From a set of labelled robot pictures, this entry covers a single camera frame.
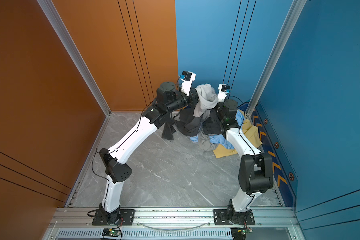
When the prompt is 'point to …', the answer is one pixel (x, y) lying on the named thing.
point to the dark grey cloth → (186, 124)
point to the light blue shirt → (219, 139)
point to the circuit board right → (247, 230)
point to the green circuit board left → (109, 232)
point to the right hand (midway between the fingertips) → (207, 92)
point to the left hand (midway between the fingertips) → (204, 87)
